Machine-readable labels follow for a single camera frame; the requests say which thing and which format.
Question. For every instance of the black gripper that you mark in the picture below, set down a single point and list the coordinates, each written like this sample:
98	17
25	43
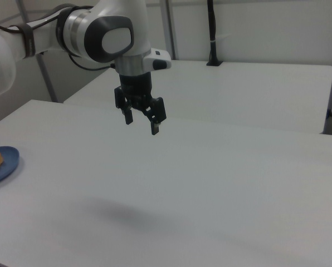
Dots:
135	84

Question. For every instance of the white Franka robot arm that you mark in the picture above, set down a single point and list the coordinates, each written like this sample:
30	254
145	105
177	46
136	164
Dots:
118	16

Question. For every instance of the white side table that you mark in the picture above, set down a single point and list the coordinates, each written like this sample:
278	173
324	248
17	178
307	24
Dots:
238	91

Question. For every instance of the blue round plate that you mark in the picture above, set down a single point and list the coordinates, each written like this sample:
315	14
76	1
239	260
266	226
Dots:
7	164

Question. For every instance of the grey metal frame post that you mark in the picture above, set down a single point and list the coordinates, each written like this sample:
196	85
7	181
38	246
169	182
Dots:
170	30

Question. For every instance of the black camera pole with base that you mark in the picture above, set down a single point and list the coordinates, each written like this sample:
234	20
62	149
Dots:
212	33

